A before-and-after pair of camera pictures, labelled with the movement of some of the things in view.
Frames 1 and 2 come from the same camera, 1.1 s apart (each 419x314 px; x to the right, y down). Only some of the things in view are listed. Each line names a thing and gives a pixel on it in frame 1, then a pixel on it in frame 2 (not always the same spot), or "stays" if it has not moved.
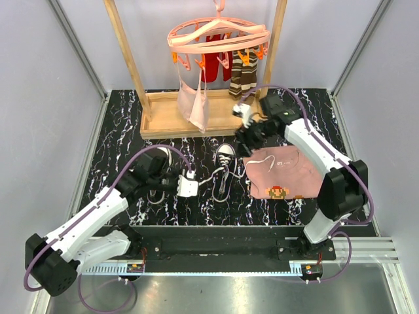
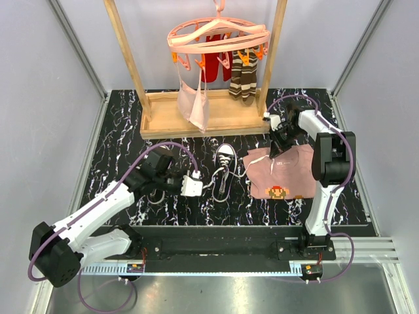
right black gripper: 245,140 → 276,146
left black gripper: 175,190 stays
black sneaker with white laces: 224,173 stays
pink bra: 194,103 stays
